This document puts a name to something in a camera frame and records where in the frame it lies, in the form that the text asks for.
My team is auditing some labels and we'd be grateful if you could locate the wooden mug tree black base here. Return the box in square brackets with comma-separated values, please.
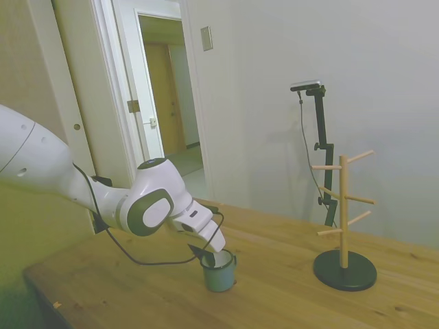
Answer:
[311, 149, 378, 293]

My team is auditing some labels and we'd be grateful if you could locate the grey exterior stereo camera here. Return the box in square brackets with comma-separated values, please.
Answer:
[289, 79, 324, 93]

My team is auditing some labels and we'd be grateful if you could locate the black jointed camera stand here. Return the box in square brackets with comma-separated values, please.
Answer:
[302, 85, 339, 228]

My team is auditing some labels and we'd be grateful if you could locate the teal enamel mug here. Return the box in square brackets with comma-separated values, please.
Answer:
[200, 249, 239, 293]

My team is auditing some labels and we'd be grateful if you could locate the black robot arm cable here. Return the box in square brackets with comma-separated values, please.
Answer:
[72, 162, 226, 267]

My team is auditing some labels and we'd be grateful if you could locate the grey camera cable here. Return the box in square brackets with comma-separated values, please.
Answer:
[296, 90, 322, 222]

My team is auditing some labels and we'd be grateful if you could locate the white door frame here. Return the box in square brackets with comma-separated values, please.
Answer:
[112, 0, 215, 200]

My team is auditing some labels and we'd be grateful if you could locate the brown hallway door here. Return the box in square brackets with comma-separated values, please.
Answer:
[143, 41, 188, 156]

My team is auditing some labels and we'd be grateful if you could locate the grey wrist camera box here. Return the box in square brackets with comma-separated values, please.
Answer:
[172, 220, 204, 239]

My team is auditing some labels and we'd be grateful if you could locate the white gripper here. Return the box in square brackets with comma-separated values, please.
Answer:
[165, 197, 228, 267]

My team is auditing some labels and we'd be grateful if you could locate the white open door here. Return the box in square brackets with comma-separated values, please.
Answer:
[51, 0, 137, 182]

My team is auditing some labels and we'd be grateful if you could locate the grey wall switch plate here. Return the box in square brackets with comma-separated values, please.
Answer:
[200, 26, 213, 52]

